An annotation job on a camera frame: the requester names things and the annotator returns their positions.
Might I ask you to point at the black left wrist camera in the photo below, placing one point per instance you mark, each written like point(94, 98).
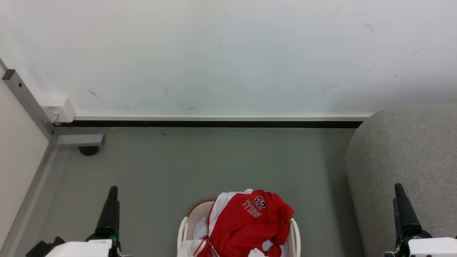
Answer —
point(41, 249)

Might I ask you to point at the white plastic laundry basket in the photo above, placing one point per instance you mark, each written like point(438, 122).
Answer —
point(198, 214)

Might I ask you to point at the black round frame foot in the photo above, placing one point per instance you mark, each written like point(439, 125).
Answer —
point(88, 150)

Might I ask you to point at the red jersey with number 23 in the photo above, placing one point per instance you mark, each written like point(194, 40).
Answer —
point(242, 228)

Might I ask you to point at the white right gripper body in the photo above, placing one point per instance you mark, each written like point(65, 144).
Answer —
point(432, 248)

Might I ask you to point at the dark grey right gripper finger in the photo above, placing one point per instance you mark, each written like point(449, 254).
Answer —
point(410, 217)
point(398, 214)

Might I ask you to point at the beige partition panel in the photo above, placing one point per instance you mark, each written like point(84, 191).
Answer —
point(14, 160)

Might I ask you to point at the grey fabric sofa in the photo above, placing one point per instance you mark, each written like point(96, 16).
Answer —
point(410, 150)

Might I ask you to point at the white wall junction box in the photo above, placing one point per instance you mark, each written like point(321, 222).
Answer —
point(60, 109)

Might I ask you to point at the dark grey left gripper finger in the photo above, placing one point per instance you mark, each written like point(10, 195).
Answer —
point(115, 217)
point(105, 217)

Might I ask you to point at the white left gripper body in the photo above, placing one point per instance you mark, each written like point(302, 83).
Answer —
point(82, 249)

